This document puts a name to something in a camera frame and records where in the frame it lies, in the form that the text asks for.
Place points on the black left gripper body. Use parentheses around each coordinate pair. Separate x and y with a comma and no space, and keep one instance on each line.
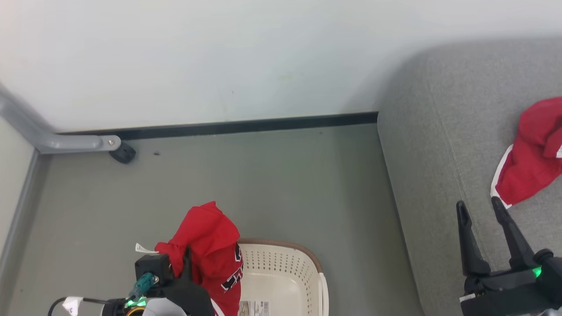
(189,296)

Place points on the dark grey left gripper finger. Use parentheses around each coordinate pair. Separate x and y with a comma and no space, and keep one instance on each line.
(188,265)

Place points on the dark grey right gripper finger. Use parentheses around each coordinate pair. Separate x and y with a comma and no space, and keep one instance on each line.
(513,241)
(472,250)

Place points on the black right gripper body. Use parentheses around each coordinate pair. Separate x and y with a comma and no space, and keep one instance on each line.
(509,294)

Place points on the red jersey with black lettering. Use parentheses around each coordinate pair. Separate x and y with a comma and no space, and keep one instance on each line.
(206,232)

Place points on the red garment with white trim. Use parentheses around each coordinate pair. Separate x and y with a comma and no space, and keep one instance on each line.
(531,166)

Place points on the grey fabric sofa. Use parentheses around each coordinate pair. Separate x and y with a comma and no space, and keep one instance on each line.
(439,153)

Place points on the white barcode sticker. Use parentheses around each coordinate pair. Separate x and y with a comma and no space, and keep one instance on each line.
(253,308)

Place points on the cream perforated laundry basket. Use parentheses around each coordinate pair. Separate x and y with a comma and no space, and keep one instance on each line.
(281,281)

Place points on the grey partition edge strip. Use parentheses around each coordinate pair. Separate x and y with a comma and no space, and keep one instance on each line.
(22,206)

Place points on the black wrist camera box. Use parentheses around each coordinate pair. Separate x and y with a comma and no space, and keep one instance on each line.
(153,267)

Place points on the dark round frame foot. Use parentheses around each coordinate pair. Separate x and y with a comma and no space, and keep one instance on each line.
(124,153)

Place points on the dark wall baseboard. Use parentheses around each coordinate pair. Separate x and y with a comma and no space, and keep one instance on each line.
(263,126)

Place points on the grey metal frame bar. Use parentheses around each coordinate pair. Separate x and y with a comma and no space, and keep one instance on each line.
(66,142)

